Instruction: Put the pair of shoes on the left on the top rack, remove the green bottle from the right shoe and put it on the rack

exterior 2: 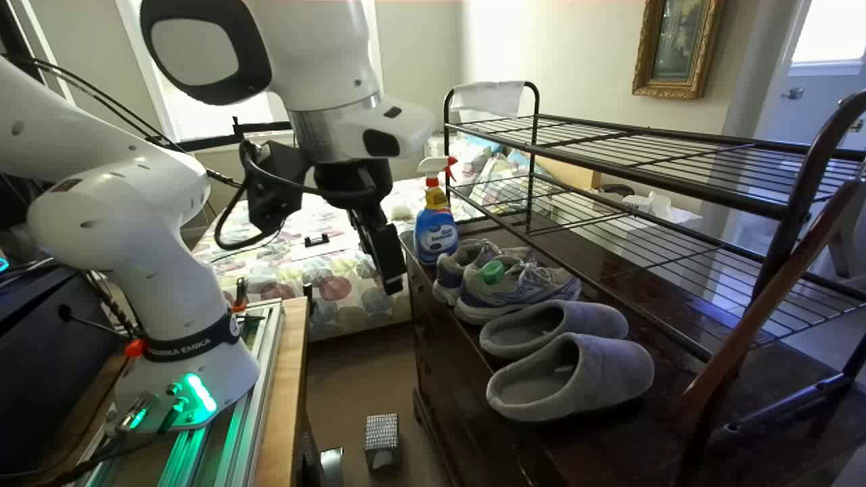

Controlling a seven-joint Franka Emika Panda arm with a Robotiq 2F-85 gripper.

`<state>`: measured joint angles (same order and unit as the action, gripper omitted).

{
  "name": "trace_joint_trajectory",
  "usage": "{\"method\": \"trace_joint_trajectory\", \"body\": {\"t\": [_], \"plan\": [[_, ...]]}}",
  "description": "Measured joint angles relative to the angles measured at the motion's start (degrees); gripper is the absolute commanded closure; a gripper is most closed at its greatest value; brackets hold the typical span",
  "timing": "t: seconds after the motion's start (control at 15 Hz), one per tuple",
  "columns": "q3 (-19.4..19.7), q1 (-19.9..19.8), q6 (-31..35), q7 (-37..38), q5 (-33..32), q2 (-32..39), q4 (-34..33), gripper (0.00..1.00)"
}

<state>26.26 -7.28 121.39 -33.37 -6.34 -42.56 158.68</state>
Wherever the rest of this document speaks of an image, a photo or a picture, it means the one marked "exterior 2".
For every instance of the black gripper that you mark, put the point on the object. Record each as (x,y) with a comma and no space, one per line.
(361,190)

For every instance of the grey blue sneaker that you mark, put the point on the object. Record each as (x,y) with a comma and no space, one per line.
(457,273)
(522,285)

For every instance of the grey blue sneaker front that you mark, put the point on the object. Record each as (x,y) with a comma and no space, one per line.
(522,285)

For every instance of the small green bottle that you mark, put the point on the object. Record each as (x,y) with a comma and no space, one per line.
(493,273)

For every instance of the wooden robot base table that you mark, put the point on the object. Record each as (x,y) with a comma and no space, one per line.
(194,439)

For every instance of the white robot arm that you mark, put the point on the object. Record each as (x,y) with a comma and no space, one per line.
(116,205)

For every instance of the blue spray bottle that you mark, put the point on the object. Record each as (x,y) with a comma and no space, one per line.
(434,225)

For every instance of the white cloth on rack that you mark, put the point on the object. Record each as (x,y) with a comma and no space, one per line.
(499,99)

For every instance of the black metal shoe rack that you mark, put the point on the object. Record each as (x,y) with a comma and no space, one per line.
(705,209)

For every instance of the small black object on bed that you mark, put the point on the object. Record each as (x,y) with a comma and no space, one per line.
(318,239)

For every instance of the floral bed mattress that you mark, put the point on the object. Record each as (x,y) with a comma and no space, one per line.
(336,277)

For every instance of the grey slipper far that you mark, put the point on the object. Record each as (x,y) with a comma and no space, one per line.
(531,329)

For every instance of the grey slipper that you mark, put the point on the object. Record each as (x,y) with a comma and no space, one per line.
(571,374)
(531,329)

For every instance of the small grey box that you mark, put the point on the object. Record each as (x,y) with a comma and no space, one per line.
(382,443)

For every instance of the grey slipper near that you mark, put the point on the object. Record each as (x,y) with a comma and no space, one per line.
(571,374)

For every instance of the dark wooden dresser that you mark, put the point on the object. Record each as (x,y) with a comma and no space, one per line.
(788,421)

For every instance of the gold framed picture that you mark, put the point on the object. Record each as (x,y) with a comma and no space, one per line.
(674,48)

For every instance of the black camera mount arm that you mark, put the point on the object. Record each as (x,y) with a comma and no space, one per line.
(233,136)

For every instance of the dark wooden chair frame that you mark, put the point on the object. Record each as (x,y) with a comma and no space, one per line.
(788,262)

